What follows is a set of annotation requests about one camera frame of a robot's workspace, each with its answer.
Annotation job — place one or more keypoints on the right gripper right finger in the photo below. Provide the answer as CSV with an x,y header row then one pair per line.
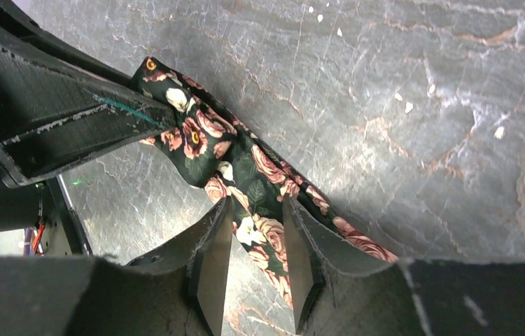
x,y
340,290

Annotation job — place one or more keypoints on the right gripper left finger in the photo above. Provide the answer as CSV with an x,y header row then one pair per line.
x,y
177,288

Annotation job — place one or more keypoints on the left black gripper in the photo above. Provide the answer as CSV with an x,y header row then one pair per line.
x,y
55,116

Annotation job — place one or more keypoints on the black pink rose tie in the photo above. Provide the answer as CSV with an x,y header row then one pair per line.
x,y
214,150

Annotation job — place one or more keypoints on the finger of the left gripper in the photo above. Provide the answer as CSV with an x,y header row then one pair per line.
x,y
16,22

